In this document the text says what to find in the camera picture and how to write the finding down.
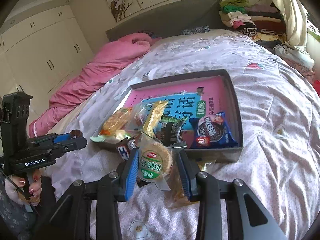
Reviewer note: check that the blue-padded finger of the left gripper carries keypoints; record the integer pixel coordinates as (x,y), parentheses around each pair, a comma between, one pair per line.
(73,137)

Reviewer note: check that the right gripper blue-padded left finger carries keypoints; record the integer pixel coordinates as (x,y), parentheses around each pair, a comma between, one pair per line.
(128,174)

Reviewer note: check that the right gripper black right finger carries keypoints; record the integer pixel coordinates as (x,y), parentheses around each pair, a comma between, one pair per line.
(197,185)

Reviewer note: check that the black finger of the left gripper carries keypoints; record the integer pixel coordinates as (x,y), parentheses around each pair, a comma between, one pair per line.
(57,151)

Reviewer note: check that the dark Snickers bar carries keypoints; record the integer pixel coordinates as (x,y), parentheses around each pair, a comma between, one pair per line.
(125,147)

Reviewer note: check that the round scallion biscuit packet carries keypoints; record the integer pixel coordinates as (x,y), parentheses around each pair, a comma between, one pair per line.
(156,161)

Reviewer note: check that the light green pastry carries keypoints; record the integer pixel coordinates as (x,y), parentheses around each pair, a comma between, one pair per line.
(114,137)

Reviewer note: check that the blue Oreo cookie packet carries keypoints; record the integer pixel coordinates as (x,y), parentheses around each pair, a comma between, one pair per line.
(212,131)

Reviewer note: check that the green black seaweed snack packet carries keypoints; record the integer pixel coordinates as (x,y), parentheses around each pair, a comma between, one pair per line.
(169,130)

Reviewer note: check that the orange crispy cracker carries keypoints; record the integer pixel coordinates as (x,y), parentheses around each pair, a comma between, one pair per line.
(116,121)

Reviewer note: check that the yellow chocolate bar wrapper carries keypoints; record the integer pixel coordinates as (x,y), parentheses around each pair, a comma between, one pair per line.
(154,117)

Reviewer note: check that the clear flaky pastry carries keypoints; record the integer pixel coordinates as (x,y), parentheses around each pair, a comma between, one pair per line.
(175,198)

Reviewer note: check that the clear round cake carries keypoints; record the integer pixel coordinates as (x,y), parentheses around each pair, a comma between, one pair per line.
(137,117)

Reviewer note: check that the person's left hand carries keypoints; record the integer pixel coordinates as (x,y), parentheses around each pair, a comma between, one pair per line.
(35,189)

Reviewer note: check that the black shallow cardboard tray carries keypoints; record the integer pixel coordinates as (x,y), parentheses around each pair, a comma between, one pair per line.
(222,155)

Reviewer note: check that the pink and blue book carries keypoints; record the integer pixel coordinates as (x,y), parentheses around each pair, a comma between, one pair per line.
(191,98)

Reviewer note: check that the cream wardrobe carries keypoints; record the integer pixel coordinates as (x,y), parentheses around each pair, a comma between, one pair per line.
(40,53)

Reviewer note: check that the lilac patterned bedspread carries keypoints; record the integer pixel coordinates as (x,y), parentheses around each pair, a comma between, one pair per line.
(280,121)

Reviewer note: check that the pink quilt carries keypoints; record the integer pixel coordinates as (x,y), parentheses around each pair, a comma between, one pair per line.
(112,58)

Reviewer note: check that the dark grey headboard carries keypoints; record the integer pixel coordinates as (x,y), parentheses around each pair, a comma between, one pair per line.
(171,19)

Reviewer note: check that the stack of folded clothes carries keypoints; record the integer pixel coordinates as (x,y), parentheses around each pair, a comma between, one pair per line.
(264,24)

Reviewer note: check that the cream curtain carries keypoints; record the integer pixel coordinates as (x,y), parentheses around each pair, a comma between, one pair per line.
(295,17)

